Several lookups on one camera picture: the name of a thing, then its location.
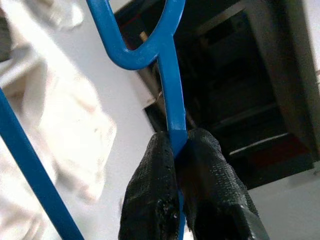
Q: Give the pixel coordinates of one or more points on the blue plastic hanger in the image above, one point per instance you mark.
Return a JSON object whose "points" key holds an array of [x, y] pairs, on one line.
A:
{"points": [[172, 100]]}

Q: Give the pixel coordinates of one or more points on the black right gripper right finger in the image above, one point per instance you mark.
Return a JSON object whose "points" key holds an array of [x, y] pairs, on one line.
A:
{"points": [[215, 195]]}

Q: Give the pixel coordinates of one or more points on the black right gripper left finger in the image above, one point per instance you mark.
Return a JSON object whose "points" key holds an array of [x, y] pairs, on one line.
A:
{"points": [[150, 195]]}

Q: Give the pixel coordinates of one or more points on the white crumpled shirt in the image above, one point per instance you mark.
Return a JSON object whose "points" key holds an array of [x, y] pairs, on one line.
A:
{"points": [[67, 17]]}

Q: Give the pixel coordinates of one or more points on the dark television stand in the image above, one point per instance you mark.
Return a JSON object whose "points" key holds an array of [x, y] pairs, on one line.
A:
{"points": [[250, 100]]}

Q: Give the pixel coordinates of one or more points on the white printed sweatshirt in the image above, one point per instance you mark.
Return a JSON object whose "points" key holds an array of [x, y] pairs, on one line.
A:
{"points": [[70, 125]]}

